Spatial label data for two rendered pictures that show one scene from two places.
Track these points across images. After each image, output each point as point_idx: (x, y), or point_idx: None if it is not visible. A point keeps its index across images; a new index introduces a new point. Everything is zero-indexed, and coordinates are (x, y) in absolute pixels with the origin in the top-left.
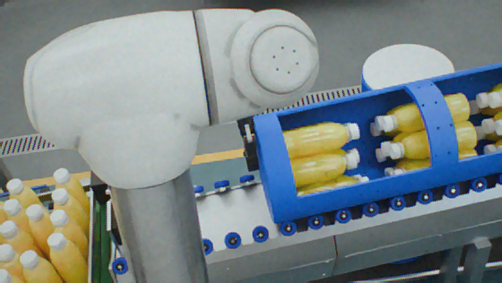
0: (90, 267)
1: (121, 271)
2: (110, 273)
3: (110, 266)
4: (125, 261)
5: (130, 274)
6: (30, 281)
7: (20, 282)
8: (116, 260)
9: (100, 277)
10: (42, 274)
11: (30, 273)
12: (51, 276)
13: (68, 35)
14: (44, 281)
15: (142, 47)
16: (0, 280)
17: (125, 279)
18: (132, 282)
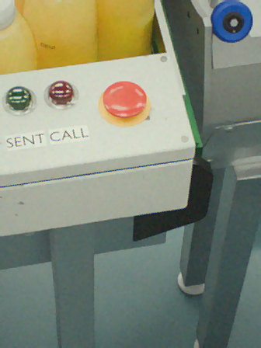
0: (163, 15)
1: (234, 35)
2: (205, 37)
3: (207, 19)
4: (247, 8)
5: (245, 46)
6: (50, 25)
7: (28, 23)
8: (228, 4)
9: (158, 50)
10: (84, 9)
11: (59, 2)
12: (96, 19)
13: None
14: (83, 29)
15: None
16: (0, 7)
17: (230, 58)
18: (241, 67)
